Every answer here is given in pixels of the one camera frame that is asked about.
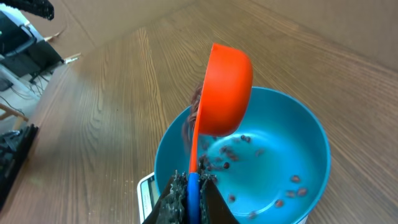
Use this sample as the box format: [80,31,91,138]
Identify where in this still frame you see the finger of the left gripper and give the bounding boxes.
[1,124,39,208]
[1,0,55,21]

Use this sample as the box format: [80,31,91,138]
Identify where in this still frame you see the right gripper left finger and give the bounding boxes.
[143,171,188,224]

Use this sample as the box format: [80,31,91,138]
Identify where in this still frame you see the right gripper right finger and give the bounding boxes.
[200,174,239,224]

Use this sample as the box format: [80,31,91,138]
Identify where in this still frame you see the red adzuki beans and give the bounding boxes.
[199,88,308,223]

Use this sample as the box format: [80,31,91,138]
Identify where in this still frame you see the red scoop with blue handle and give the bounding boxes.
[187,43,253,224]

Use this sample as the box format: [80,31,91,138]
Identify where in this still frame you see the white digital kitchen scale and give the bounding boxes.
[137,173,159,223]

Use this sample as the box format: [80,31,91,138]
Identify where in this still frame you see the teal plastic bowl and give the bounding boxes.
[154,86,332,224]

